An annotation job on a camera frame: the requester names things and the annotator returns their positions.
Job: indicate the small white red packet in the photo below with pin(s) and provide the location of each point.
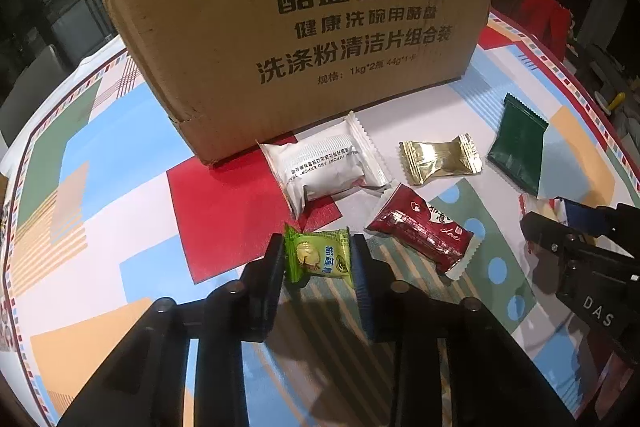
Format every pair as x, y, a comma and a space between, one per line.
537, 203

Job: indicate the colourful geometric tablecloth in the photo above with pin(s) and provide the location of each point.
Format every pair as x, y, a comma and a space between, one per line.
125, 217

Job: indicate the gold candy packet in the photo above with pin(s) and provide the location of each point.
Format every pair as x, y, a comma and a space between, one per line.
440, 159

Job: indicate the green candy packet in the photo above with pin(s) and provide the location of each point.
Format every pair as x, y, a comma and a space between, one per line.
320, 257

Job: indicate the dark red snack packet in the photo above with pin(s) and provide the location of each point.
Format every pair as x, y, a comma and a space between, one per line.
420, 227

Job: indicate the white snack packet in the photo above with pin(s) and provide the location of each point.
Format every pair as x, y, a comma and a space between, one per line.
325, 167

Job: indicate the brown cardboard box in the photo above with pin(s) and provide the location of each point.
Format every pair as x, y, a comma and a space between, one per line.
300, 32

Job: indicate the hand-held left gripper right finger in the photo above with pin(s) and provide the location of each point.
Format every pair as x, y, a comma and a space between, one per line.
361, 302

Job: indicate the dark green snack packet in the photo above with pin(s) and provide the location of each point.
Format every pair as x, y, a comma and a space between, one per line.
517, 147

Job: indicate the red garment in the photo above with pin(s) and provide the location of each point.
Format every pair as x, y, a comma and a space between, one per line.
540, 12

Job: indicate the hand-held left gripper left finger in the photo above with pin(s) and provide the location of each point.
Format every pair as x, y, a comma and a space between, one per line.
267, 287

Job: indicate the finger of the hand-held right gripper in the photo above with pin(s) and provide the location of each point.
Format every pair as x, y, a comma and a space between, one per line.
615, 219
545, 234

